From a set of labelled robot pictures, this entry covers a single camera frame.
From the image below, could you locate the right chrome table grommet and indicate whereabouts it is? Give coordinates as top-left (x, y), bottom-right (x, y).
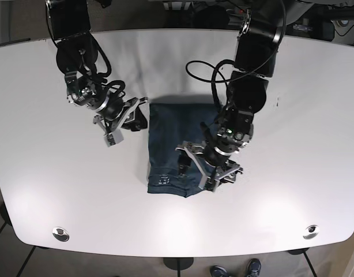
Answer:
top-left (302, 225), bottom-right (319, 239)

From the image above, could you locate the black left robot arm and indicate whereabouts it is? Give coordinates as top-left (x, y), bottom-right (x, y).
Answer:
top-left (177, 1), bottom-right (313, 191)

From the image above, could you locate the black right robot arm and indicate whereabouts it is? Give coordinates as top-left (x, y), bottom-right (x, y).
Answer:
top-left (46, 1), bottom-right (148, 147)

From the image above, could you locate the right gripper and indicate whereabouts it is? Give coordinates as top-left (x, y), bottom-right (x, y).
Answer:
top-left (93, 97), bottom-right (149, 147)

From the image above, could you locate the front black table foot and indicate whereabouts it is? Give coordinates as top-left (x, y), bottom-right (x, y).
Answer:
top-left (163, 257), bottom-right (194, 271)

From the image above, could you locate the dark teal T-shirt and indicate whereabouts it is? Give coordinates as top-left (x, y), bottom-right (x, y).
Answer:
top-left (148, 103), bottom-right (220, 198)

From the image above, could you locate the grey sneaker shoe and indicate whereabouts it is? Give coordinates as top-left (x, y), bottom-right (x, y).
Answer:
top-left (209, 265), bottom-right (230, 277)
top-left (245, 259), bottom-right (261, 277)

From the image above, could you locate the left chrome table grommet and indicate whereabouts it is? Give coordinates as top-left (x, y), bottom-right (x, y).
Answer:
top-left (52, 227), bottom-right (70, 242)

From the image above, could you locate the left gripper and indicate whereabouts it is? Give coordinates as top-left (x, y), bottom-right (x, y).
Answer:
top-left (175, 141), bottom-right (243, 192)

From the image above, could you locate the chrome table grommet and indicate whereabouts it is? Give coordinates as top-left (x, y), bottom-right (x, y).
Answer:
top-left (52, 227), bottom-right (70, 242)
top-left (302, 225), bottom-right (319, 239)

